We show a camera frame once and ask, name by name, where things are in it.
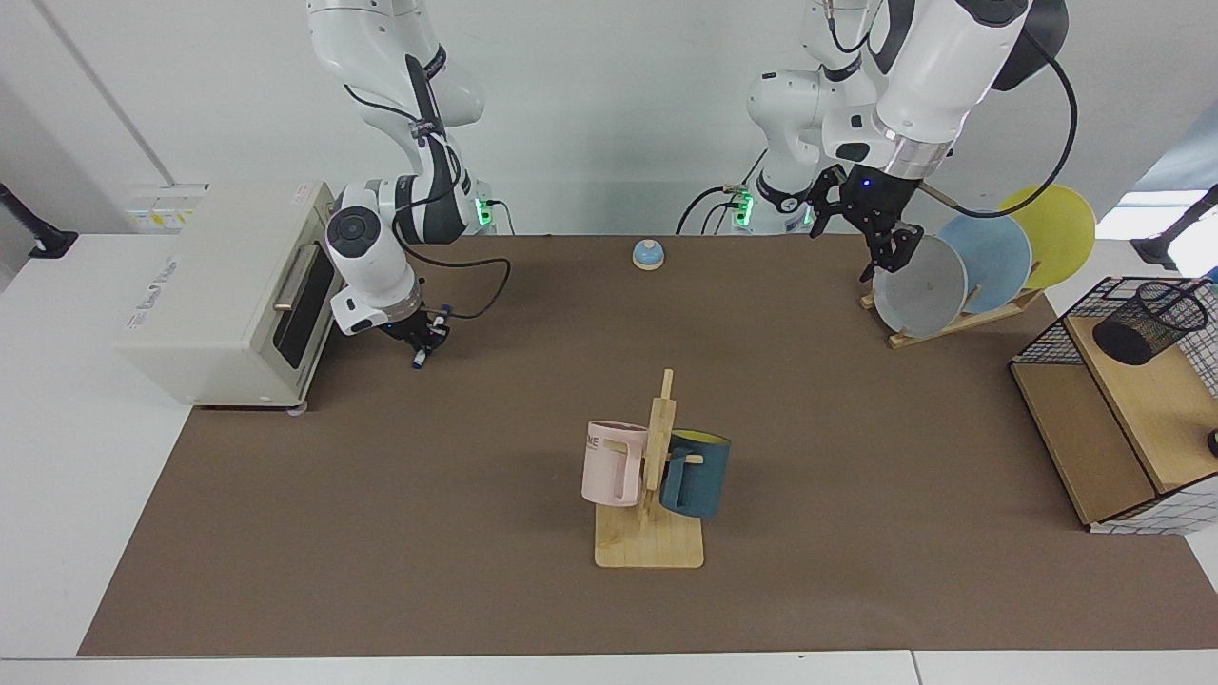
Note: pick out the light blue plate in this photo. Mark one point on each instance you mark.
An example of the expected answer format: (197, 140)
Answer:
(994, 257)

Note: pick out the brown table cloth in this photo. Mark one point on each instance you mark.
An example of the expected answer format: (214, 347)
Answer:
(476, 523)

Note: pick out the pink cup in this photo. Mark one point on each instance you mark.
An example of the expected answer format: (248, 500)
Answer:
(604, 466)

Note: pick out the yellow plate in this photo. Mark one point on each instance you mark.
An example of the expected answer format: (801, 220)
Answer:
(1061, 238)

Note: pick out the grey plate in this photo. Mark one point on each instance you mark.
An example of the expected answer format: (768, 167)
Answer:
(923, 295)

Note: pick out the small blue round bell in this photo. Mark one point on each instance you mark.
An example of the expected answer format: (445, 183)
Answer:
(648, 254)

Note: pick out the pale toaster oven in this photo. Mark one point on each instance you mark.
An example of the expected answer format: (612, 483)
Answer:
(190, 323)

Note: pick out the black mesh pen holder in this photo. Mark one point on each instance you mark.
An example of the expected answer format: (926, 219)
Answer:
(1137, 333)

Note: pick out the blue and white marker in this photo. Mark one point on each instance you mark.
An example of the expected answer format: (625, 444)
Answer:
(418, 362)

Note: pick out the wooden plate rack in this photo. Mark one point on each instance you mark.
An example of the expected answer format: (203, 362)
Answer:
(952, 326)

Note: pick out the dark teal cup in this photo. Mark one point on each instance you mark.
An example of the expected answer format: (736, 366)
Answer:
(704, 480)

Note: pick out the white labelled socket box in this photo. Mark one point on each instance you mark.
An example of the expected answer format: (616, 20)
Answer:
(166, 214)

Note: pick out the wooden cup stand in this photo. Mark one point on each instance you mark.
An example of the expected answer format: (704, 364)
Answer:
(652, 547)

